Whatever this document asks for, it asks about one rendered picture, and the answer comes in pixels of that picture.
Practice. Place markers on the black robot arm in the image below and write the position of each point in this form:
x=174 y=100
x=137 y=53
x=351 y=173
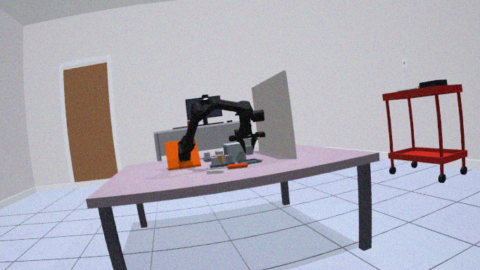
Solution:
x=242 y=108

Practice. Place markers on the orange cylinder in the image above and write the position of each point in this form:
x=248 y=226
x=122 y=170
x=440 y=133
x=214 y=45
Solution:
x=236 y=166

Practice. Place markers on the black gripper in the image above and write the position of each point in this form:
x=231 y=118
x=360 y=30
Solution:
x=246 y=130

